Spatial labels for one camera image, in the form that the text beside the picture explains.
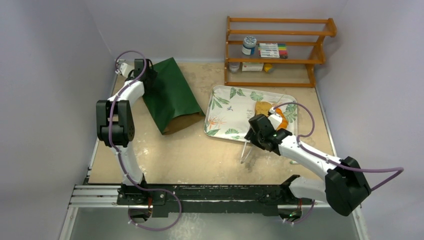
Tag orange fake croissant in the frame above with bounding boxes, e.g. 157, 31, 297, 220
275, 108, 289, 131

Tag brown fake bread roll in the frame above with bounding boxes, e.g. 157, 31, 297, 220
254, 101, 273, 117

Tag metal tongs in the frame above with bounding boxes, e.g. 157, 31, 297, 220
240, 140, 254, 164

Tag green paper bag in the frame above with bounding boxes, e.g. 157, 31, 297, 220
142, 57, 205, 135

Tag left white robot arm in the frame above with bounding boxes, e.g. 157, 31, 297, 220
95, 59, 157, 205

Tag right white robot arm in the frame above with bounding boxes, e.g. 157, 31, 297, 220
245, 114, 372, 216

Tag leaf pattern tray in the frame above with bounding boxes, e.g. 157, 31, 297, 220
203, 85, 298, 142

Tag yellow small object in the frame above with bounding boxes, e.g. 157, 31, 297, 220
263, 63, 274, 73

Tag small white box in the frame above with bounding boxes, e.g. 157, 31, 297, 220
241, 62, 264, 72

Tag small clear jar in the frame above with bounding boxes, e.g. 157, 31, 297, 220
228, 62, 240, 73

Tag coloured marker pen set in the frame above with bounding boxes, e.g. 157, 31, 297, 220
258, 43, 288, 59

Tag white jar blue lid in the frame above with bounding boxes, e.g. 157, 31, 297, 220
241, 36, 257, 56

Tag orange wooden shelf rack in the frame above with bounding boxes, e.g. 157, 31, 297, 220
224, 16, 338, 88

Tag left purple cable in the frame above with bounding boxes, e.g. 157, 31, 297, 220
107, 50, 183, 232

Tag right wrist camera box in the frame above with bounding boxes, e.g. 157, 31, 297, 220
267, 107, 282, 131

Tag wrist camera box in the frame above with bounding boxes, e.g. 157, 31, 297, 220
115, 61, 135, 78
267, 107, 282, 131

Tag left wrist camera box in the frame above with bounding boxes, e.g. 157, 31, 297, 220
115, 61, 135, 78

